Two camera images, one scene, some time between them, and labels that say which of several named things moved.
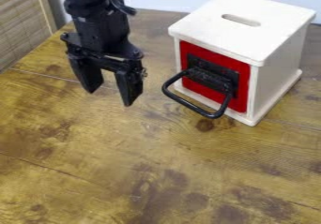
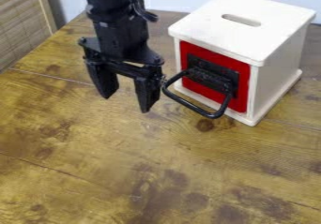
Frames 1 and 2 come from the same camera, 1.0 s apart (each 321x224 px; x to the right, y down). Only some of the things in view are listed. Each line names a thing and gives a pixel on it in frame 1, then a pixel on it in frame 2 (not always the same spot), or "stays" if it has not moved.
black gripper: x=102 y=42 → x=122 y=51
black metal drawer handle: x=211 y=75 stays
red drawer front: x=207 y=89 stays
